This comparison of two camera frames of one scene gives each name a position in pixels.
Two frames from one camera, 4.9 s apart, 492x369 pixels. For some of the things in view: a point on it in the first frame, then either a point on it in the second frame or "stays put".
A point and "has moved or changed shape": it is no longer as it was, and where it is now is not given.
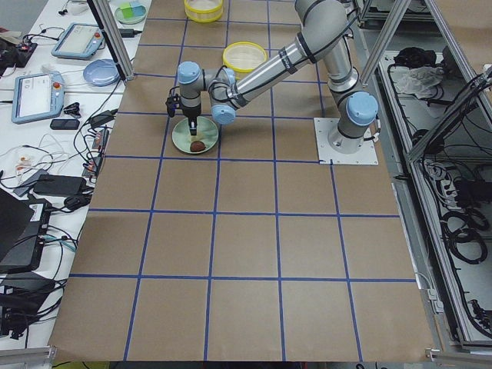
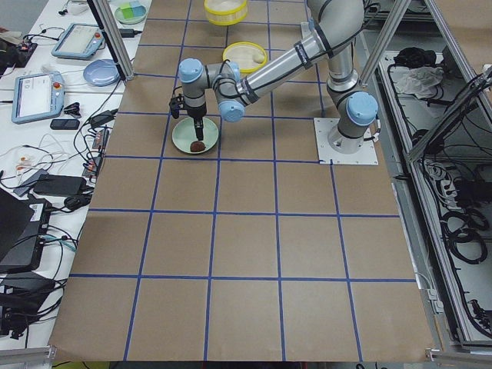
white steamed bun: [198, 136] has moved or changed shape
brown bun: [197, 146] stays put
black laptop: [23, 224] stays put
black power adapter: [128, 32] stays put
